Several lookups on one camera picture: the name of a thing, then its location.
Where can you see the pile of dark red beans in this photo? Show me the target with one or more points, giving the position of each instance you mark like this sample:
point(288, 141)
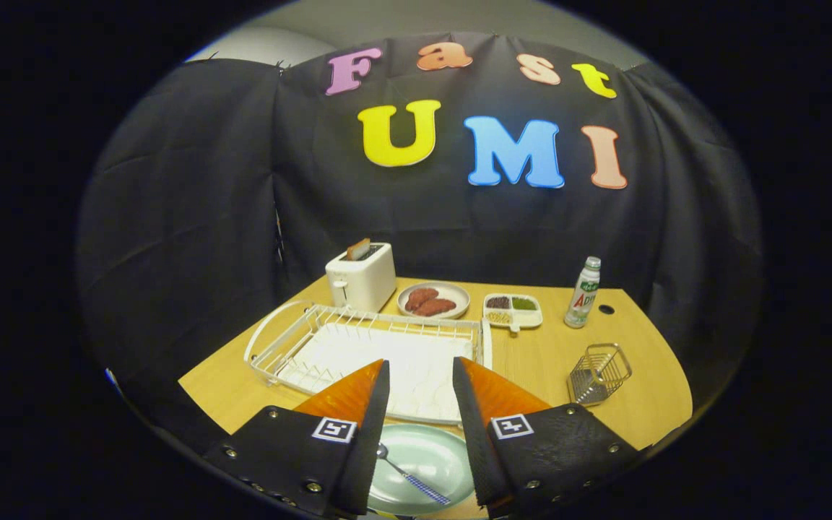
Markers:
point(498, 302)

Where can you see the black backdrop cloth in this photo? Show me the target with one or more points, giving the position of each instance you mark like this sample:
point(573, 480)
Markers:
point(185, 217)

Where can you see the beige round plate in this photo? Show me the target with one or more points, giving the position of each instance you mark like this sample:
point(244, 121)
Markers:
point(456, 292)

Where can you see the white divided dish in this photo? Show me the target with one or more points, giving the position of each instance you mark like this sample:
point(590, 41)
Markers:
point(528, 319)

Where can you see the white drink bottle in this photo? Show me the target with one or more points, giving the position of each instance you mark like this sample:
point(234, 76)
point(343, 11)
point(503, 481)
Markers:
point(581, 300)

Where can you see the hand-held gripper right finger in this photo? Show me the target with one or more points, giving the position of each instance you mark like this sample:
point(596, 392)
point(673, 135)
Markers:
point(553, 455)

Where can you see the light green plate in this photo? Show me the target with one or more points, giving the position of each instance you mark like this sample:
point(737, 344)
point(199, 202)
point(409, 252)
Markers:
point(434, 455)

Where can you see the brown sausage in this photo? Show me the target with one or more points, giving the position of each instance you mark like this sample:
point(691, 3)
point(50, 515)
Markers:
point(422, 297)
point(436, 308)

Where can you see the pile of green beans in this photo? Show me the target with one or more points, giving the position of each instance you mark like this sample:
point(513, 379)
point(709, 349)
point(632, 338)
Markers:
point(524, 304)

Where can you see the toasted bread slice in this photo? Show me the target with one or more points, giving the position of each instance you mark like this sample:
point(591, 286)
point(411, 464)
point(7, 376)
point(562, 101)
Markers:
point(358, 250)

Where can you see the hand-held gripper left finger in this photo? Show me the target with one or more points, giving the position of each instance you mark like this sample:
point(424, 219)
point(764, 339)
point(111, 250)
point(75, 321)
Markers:
point(300, 462)

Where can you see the pile of yellow soybeans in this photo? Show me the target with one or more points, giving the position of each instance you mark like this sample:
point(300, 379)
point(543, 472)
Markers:
point(498, 318)

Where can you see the white toaster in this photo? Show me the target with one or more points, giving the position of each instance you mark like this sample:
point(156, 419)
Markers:
point(365, 282)

